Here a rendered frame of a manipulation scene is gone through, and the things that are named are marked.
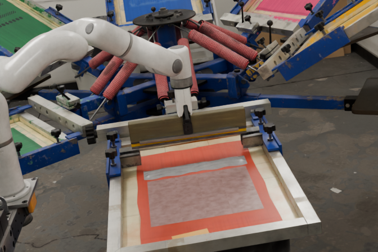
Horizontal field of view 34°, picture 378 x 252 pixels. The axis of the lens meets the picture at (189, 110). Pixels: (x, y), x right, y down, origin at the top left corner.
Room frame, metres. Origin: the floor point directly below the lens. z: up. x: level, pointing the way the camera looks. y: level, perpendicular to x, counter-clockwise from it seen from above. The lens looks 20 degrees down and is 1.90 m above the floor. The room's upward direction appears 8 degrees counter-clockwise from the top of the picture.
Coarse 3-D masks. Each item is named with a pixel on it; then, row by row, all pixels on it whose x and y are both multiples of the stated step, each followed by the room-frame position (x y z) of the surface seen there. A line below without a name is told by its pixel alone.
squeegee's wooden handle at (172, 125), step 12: (228, 108) 2.03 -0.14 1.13; (240, 108) 2.02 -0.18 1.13; (144, 120) 2.01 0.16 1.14; (156, 120) 2.00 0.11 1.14; (168, 120) 2.00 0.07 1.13; (180, 120) 2.01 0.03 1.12; (192, 120) 2.01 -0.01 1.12; (204, 120) 2.01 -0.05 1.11; (216, 120) 2.01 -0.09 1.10; (228, 120) 2.01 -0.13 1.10; (240, 120) 2.02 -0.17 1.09; (132, 132) 2.00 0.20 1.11; (144, 132) 2.00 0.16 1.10; (156, 132) 2.00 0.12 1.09; (168, 132) 2.00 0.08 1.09; (180, 132) 2.01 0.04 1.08
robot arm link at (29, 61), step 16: (48, 32) 1.72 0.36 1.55; (64, 32) 1.72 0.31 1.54; (32, 48) 1.68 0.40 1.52; (48, 48) 1.68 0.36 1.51; (64, 48) 1.70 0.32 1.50; (80, 48) 1.72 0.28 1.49; (0, 64) 1.66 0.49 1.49; (16, 64) 1.64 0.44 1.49; (32, 64) 1.65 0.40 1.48; (48, 64) 1.70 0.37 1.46; (0, 80) 1.63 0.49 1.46; (16, 80) 1.62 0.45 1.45; (32, 80) 1.67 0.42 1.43
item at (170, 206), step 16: (144, 160) 2.09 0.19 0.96; (160, 160) 2.07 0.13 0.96; (176, 160) 2.05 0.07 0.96; (192, 160) 2.03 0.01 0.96; (176, 176) 1.93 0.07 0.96; (192, 176) 1.91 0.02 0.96; (144, 192) 1.84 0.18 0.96; (160, 192) 1.82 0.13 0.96; (176, 192) 1.81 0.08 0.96; (192, 192) 1.79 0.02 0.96; (144, 208) 1.73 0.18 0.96; (160, 208) 1.72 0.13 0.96; (176, 208) 1.70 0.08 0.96; (192, 208) 1.69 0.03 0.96; (144, 224) 1.63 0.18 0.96; (160, 224) 1.62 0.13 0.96; (176, 224) 1.61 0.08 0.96; (192, 224) 1.60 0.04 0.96; (208, 224) 1.58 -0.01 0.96; (144, 240) 1.55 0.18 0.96; (160, 240) 1.53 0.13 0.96
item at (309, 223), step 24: (288, 168) 1.80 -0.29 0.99; (120, 192) 1.79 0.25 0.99; (288, 192) 1.67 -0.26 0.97; (120, 216) 1.64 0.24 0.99; (312, 216) 1.49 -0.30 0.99; (120, 240) 1.51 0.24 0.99; (168, 240) 1.47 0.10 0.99; (192, 240) 1.46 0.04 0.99; (216, 240) 1.45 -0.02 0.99; (240, 240) 1.45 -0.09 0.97; (264, 240) 1.45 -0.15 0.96
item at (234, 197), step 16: (224, 144) 2.14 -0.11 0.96; (240, 144) 2.12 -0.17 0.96; (208, 160) 2.02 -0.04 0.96; (208, 176) 1.89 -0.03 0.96; (224, 176) 1.88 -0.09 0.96; (240, 176) 1.86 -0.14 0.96; (256, 176) 1.84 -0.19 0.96; (208, 192) 1.78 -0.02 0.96; (224, 192) 1.76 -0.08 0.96; (240, 192) 1.75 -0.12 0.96; (256, 192) 1.73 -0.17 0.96; (208, 208) 1.68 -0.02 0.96; (224, 208) 1.66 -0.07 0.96; (240, 208) 1.65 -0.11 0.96; (256, 208) 1.64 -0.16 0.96; (272, 208) 1.63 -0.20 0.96; (224, 224) 1.57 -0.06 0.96; (240, 224) 1.56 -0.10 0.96; (256, 224) 1.55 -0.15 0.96
